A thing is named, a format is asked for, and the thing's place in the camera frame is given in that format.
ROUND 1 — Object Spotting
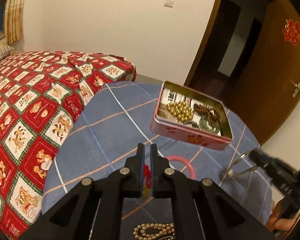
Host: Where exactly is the beige patterned curtain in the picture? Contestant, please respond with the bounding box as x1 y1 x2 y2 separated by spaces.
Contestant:
4 0 25 44

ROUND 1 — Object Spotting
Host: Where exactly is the gold pearl bead necklace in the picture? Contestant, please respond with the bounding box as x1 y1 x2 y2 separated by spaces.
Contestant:
166 101 195 125

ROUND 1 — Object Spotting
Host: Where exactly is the dark wooden bead bracelet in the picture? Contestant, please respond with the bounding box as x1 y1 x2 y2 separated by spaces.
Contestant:
193 103 222 132

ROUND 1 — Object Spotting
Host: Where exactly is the white printed paper card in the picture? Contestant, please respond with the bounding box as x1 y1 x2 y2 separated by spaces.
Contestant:
158 88 222 136

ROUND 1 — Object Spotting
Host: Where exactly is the person's right hand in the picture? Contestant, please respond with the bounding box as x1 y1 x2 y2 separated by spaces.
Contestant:
265 198 298 232

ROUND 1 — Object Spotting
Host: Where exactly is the pink plastic bangle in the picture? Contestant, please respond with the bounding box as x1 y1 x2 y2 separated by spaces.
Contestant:
166 155 196 180

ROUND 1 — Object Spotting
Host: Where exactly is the blue plaid tablecloth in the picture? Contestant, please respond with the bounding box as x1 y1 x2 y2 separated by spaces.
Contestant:
42 82 272 239

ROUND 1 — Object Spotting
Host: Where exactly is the red patterned bed quilt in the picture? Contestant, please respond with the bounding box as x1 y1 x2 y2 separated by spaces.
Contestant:
0 51 136 239

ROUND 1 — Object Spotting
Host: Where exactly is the silver metal bangle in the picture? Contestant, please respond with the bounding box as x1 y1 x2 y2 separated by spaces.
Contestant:
227 149 258 178

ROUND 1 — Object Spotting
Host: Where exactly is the white wall switch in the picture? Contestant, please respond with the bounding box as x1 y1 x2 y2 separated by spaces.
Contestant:
164 0 174 8

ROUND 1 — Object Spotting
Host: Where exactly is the green jade bangle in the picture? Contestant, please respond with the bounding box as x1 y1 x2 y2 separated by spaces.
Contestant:
199 115 221 134

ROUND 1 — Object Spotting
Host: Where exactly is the brown wooden door frame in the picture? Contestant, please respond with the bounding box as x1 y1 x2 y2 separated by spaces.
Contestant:
184 0 228 87

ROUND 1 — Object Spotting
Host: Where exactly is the metal door handle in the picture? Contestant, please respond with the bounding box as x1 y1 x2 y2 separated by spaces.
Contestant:
290 80 300 98

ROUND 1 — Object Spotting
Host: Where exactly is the pink metal tin box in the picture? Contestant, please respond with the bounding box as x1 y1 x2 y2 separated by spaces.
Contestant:
150 81 234 150

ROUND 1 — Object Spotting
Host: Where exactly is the small gold bead necklace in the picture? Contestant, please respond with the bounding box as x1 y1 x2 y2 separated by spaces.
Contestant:
133 221 176 240

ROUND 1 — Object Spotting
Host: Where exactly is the brown wooden door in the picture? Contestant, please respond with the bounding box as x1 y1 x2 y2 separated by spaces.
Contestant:
224 0 300 144

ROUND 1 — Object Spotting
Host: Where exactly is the red double happiness sticker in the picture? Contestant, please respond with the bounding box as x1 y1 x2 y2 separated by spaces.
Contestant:
282 19 300 46

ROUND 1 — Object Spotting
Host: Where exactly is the red cord gold pendant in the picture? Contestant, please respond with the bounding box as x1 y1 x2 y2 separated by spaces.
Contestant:
142 164 152 198

